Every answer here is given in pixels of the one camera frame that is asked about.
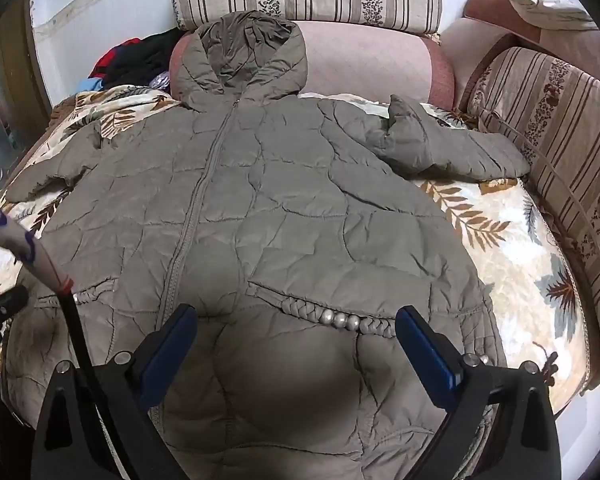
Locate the pink bolster pillow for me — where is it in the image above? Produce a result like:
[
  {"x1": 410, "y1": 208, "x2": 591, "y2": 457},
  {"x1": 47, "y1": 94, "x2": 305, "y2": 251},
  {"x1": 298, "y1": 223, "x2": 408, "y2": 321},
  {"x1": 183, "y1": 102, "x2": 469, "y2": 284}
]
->
[{"x1": 170, "y1": 20, "x2": 456, "y2": 111}]

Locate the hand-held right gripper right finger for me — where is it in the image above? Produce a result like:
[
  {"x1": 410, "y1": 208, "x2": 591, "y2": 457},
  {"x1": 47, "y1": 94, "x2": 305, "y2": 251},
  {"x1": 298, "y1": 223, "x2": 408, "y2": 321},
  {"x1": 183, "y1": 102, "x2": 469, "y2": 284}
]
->
[{"x1": 395, "y1": 305, "x2": 563, "y2": 480}]

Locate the black garment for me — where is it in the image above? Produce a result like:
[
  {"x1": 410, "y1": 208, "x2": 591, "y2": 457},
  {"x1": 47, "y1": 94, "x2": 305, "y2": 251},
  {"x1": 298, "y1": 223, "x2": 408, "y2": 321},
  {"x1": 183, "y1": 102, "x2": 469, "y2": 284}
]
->
[{"x1": 102, "y1": 27, "x2": 186, "y2": 92}]

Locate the red garment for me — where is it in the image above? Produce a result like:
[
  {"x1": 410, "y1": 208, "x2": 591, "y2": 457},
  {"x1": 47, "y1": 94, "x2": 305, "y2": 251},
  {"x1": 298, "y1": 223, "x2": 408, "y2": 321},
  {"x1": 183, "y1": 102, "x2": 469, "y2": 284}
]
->
[{"x1": 90, "y1": 39, "x2": 142, "y2": 80}]

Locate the purple plastic bag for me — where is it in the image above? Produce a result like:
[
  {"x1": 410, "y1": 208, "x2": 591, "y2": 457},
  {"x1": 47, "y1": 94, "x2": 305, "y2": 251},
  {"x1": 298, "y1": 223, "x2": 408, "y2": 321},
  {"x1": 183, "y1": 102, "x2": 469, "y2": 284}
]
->
[{"x1": 147, "y1": 72, "x2": 174, "y2": 94}]

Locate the cream cloth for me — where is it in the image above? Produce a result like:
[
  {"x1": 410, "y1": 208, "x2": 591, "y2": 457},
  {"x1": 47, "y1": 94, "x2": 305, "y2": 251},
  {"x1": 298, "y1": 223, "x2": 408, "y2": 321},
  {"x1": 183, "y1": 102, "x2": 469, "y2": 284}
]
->
[{"x1": 502, "y1": 0, "x2": 600, "y2": 27}]

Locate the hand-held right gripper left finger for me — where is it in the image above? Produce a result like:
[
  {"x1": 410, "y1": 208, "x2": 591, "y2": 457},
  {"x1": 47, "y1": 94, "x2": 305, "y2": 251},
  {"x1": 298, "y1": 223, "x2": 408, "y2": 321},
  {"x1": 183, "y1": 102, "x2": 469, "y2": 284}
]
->
[{"x1": 30, "y1": 302, "x2": 199, "y2": 480}]

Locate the wooden door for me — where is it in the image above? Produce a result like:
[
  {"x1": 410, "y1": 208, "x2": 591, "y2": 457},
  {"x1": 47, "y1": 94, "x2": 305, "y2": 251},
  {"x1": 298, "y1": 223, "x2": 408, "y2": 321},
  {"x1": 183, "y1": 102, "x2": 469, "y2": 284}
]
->
[{"x1": 0, "y1": 0, "x2": 52, "y2": 196}]

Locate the leaf print blanket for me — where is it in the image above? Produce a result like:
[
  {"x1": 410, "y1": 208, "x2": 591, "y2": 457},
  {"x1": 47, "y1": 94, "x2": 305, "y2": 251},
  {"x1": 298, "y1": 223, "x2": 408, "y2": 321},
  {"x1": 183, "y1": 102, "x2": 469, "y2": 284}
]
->
[{"x1": 0, "y1": 82, "x2": 591, "y2": 411}]

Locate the pink brown sofa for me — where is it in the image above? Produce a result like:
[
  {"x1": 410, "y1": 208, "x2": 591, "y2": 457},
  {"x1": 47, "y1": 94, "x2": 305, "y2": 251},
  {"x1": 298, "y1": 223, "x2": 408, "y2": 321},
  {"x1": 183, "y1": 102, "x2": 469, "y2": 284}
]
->
[{"x1": 437, "y1": 0, "x2": 546, "y2": 111}]

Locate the black cable with white wrap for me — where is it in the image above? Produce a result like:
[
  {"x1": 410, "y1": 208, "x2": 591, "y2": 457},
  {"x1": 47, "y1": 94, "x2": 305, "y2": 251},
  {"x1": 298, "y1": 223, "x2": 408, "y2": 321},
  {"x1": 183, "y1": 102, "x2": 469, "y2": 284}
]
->
[{"x1": 0, "y1": 195, "x2": 126, "y2": 480}]

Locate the olive quilted hooded jacket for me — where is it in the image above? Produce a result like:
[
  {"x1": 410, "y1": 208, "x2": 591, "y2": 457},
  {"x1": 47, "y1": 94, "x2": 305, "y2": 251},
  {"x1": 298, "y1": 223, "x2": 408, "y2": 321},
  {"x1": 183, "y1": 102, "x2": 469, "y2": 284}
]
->
[{"x1": 2, "y1": 10, "x2": 531, "y2": 480}]

